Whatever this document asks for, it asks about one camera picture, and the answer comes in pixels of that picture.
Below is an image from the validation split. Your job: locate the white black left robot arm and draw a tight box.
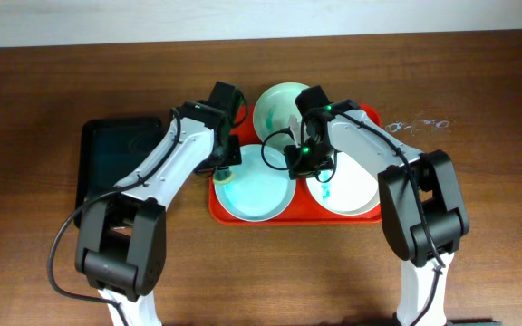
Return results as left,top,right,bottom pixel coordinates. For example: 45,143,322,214
75,81,247,325

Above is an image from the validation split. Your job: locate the white plate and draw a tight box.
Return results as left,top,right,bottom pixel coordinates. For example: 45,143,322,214
306,152,380,216

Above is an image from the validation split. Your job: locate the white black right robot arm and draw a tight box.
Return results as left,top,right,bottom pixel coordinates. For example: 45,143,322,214
285,86,470,325

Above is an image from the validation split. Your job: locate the light blue plate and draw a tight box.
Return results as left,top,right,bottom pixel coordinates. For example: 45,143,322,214
214,144,296,223

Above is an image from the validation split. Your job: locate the black tray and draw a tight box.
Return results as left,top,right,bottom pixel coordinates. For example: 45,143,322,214
75,116,164,206

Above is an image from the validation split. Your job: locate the red plastic tray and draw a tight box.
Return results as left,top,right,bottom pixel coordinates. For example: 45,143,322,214
208,105,382,225

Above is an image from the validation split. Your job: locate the yellow green sponge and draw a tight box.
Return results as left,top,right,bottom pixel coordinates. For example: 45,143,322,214
212,167,236,185

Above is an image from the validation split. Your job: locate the green plate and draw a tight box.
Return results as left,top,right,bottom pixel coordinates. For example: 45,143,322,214
253,82,308,141

